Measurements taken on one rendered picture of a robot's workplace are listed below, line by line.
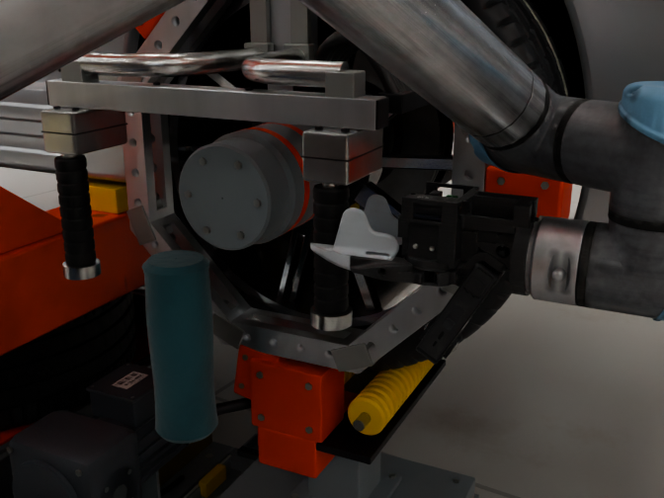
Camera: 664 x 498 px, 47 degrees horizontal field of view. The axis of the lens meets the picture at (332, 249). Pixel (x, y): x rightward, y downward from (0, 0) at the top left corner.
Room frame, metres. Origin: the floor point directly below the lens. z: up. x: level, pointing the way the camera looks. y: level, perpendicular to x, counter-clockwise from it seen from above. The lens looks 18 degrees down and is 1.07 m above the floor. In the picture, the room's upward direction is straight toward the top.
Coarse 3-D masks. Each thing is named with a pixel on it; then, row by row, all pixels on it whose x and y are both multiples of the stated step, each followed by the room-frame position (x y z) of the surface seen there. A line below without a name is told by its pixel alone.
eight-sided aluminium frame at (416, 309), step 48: (192, 0) 1.06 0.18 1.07; (144, 48) 1.09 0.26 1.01; (192, 48) 1.11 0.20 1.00; (144, 144) 1.10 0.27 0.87; (144, 192) 1.10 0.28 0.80; (144, 240) 1.10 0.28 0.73; (192, 240) 1.12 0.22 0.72; (432, 288) 0.90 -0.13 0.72; (240, 336) 1.03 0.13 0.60; (288, 336) 0.99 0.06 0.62; (336, 336) 1.01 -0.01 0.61; (384, 336) 0.93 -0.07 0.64
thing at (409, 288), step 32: (224, 32) 1.17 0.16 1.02; (352, 64) 1.08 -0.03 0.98; (192, 128) 1.21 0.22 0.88; (224, 128) 1.29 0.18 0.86; (384, 160) 1.04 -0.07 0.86; (416, 160) 1.02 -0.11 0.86; (448, 160) 1.01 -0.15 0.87; (352, 192) 1.11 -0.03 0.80; (384, 192) 1.06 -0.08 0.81; (224, 256) 1.15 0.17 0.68; (256, 256) 1.20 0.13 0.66; (288, 256) 1.11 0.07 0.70; (256, 288) 1.12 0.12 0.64; (288, 288) 1.12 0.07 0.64; (352, 288) 1.19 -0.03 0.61; (384, 288) 1.17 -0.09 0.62; (416, 288) 1.07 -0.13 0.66; (352, 320) 1.04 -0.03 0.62
